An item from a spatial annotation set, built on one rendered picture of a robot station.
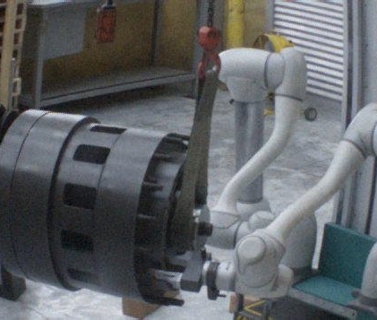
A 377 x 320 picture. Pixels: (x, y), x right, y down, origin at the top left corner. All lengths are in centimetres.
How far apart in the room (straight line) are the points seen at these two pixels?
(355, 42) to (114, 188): 112
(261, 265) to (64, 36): 527
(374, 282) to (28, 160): 126
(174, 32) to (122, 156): 670
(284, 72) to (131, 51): 584
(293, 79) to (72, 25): 453
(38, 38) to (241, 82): 417
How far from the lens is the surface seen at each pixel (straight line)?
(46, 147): 256
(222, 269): 243
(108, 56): 858
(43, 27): 706
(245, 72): 304
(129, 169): 247
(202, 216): 260
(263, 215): 295
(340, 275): 329
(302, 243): 322
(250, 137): 314
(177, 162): 255
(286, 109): 299
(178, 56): 927
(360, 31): 313
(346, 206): 326
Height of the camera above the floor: 174
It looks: 15 degrees down
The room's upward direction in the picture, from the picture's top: 3 degrees clockwise
